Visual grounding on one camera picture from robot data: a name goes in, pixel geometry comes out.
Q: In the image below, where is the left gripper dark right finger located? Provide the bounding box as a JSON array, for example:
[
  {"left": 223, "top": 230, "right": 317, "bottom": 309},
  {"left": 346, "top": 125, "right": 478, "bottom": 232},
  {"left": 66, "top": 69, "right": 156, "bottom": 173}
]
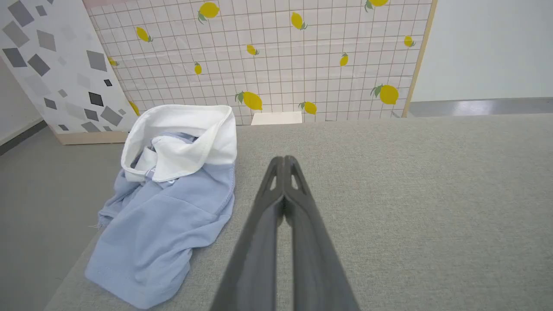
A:
[{"left": 284, "top": 155, "right": 360, "bottom": 311}]

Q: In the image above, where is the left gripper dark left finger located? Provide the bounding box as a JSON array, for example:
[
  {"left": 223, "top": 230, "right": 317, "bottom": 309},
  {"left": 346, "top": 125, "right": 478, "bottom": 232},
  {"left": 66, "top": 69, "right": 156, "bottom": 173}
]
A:
[{"left": 210, "top": 156, "right": 285, "bottom": 311}]

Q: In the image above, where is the light blue and white shirt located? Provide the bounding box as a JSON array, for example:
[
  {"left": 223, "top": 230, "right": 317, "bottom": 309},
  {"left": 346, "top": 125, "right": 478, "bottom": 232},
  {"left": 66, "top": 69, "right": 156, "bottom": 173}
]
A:
[{"left": 85, "top": 104, "right": 238, "bottom": 310}]

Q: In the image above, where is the grey fabric sofa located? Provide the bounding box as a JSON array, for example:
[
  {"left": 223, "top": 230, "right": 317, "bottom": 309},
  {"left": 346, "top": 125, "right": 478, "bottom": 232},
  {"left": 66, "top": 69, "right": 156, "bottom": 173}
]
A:
[{"left": 43, "top": 113, "right": 553, "bottom": 311}]

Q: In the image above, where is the lemon print grid panel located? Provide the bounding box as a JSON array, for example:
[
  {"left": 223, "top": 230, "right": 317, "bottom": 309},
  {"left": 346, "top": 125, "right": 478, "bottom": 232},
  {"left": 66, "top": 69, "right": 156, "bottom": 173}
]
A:
[{"left": 82, "top": 0, "right": 438, "bottom": 126}]

